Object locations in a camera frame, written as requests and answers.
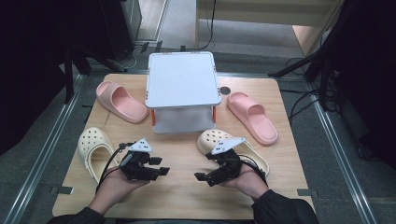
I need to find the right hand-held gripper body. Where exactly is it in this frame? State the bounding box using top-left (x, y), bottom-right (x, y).
top-left (208, 136), bottom-right (247, 187)

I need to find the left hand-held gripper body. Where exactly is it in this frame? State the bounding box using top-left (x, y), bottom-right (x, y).
top-left (119, 138), bottom-right (157, 182)

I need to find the cream perforated clog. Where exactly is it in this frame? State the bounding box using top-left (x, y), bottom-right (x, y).
top-left (77, 126), bottom-right (120, 185)
top-left (196, 128), bottom-right (270, 176)

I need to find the pink slide slipper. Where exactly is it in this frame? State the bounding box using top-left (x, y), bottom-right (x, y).
top-left (95, 80), bottom-right (149, 124)
top-left (226, 91), bottom-right (279, 147)

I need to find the white two-tier shoe rack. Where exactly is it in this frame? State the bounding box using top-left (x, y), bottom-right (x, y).
top-left (145, 50), bottom-right (222, 135)

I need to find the person's right hand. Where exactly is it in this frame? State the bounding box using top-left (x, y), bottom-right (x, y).
top-left (219, 162), bottom-right (271, 201)

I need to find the person's left hand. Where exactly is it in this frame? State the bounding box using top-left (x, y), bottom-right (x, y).
top-left (92, 166), bottom-right (151, 213)

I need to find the grey tape strip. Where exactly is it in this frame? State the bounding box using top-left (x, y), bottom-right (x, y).
top-left (49, 185), bottom-right (75, 196)
top-left (297, 188), bottom-right (319, 198)

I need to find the black metal stand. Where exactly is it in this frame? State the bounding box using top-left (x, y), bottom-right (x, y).
top-left (63, 46), bottom-right (127, 105)

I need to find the black tripod stand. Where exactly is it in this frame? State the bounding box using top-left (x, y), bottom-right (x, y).
top-left (268, 0), bottom-right (347, 111)

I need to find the light wooden cabinet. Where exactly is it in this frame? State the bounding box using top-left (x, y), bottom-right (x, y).
top-left (195, 0), bottom-right (345, 58)

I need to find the left hand-held gripper cable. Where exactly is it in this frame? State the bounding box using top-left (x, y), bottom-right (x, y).
top-left (95, 142), bottom-right (135, 193)

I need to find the hand-held gripper cable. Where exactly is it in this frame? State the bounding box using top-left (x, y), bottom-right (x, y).
top-left (95, 142), bottom-right (135, 193)
top-left (237, 153), bottom-right (269, 188)

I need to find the right hand-held gripper cable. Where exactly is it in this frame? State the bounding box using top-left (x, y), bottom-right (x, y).
top-left (237, 153), bottom-right (269, 188)

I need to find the black floor cable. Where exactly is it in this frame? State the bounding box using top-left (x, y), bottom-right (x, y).
top-left (287, 88), bottom-right (323, 120)

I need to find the metal floor rail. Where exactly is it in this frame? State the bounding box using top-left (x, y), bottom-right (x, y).
top-left (2, 74), bottom-right (88, 224)
top-left (311, 99), bottom-right (379, 224)

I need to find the white floor cable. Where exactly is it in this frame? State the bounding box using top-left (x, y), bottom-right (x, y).
top-left (115, 46), bottom-right (138, 71)

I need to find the black hanging cable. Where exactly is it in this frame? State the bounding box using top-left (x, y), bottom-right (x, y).
top-left (199, 0), bottom-right (218, 51)

